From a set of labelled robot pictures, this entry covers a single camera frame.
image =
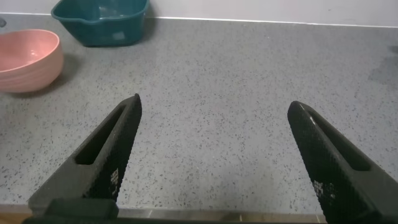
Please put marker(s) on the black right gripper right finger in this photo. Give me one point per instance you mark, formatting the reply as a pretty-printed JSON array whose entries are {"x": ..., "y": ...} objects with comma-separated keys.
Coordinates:
[{"x": 342, "y": 183}]

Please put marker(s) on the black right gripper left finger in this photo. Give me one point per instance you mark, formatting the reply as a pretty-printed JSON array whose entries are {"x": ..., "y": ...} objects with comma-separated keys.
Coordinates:
[{"x": 102, "y": 165}]

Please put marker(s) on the pink ribbed bowl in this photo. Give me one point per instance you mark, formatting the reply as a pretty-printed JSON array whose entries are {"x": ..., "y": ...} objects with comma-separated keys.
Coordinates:
[{"x": 28, "y": 71}]

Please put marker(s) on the teal plastic basin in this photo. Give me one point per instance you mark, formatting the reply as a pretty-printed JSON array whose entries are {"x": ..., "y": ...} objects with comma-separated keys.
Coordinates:
[{"x": 102, "y": 31}]

